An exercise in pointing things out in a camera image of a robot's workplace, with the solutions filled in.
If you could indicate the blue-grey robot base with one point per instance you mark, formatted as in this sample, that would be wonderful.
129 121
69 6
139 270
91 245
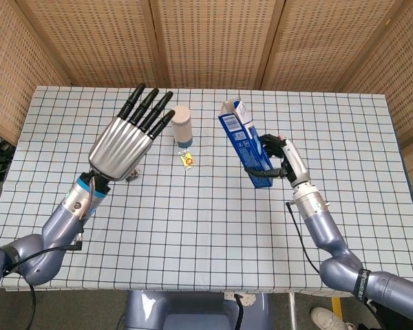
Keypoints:
189 313

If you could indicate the woven wooden folding screen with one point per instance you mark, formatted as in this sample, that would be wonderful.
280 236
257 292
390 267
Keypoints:
213 41

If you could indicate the checked light blue tablecloth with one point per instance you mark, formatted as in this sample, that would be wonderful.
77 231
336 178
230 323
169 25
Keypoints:
192 223

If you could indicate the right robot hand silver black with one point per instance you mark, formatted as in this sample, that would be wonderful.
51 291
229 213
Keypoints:
294 158

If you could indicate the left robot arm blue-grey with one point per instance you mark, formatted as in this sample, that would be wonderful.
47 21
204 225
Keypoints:
62 220

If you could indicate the yellow candy packet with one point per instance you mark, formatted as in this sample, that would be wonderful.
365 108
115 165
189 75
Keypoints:
187 159

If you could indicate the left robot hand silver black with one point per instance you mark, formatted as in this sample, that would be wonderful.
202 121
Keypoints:
120 148

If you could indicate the white shoe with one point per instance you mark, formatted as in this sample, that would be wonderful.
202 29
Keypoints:
327 319

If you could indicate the white table leg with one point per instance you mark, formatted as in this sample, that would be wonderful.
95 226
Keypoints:
292 313

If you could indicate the dark brown candy packet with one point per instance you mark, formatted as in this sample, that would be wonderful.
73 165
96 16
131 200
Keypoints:
132 177

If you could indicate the blue toothpaste paper box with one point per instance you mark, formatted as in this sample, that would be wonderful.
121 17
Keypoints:
244 141

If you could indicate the beige cylindrical bottle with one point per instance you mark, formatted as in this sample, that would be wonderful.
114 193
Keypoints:
182 132

